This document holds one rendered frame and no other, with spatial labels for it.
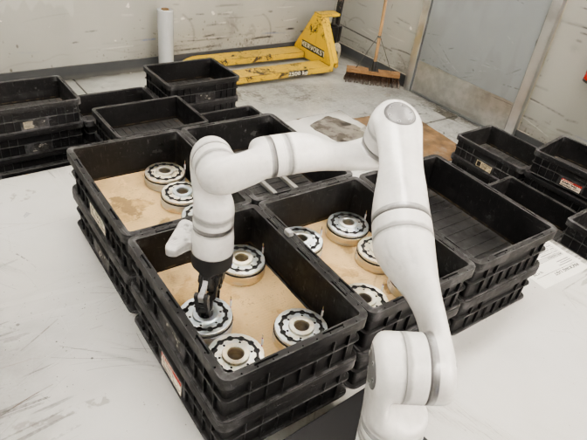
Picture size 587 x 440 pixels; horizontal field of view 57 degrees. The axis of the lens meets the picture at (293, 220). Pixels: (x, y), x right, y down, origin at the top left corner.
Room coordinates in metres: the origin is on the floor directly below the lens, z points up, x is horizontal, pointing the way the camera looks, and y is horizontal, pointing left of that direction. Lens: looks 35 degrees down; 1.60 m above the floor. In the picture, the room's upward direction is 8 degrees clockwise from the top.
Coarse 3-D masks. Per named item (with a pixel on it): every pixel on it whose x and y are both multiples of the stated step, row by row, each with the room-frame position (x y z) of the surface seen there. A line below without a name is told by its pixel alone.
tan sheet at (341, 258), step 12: (312, 228) 1.08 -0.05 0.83; (324, 228) 1.09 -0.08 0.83; (324, 240) 1.04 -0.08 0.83; (324, 252) 0.99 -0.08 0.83; (336, 252) 1.00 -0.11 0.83; (348, 252) 1.01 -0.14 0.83; (336, 264) 0.96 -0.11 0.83; (348, 264) 0.96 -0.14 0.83; (348, 276) 0.92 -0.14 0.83; (360, 276) 0.93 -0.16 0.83; (372, 276) 0.93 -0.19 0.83; (384, 276) 0.94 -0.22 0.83; (384, 288) 0.90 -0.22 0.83
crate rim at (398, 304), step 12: (348, 180) 1.17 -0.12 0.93; (360, 180) 1.18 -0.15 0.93; (300, 192) 1.08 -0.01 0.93; (312, 192) 1.09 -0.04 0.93; (372, 192) 1.13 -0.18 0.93; (264, 204) 1.01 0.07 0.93; (276, 216) 0.97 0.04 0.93; (300, 240) 0.89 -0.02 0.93; (444, 240) 0.97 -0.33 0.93; (312, 252) 0.86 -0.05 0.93; (456, 252) 0.93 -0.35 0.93; (324, 264) 0.83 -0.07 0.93; (468, 264) 0.90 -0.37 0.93; (336, 276) 0.80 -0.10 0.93; (444, 276) 0.84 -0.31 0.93; (456, 276) 0.85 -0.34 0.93; (468, 276) 0.87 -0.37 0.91; (348, 288) 0.77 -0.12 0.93; (444, 288) 0.83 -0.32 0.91; (360, 300) 0.74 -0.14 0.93; (396, 300) 0.75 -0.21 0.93; (372, 312) 0.71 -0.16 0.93; (384, 312) 0.72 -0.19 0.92; (396, 312) 0.74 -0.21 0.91
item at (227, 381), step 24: (264, 216) 0.96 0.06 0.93; (288, 240) 0.89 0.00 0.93; (144, 264) 0.75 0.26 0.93; (312, 264) 0.82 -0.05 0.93; (336, 288) 0.76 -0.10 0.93; (168, 312) 0.66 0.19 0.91; (360, 312) 0.71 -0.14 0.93; (192, 336) 0.60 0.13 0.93; (312, 336) 0.63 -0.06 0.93; (336, 336) 0.65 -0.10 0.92; (216, 360) 0.56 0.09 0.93; (264, 360) 0.57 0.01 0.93; (288, 360) 0.59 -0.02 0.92; (216, 384) 0.53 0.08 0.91; (240, 384) 0.53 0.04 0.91
